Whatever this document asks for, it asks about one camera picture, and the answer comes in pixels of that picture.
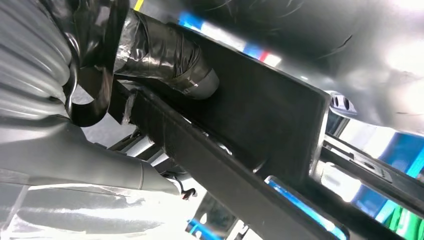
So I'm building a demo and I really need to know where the green plastic crate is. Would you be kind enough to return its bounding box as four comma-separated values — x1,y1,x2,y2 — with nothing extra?
385,205,424,240

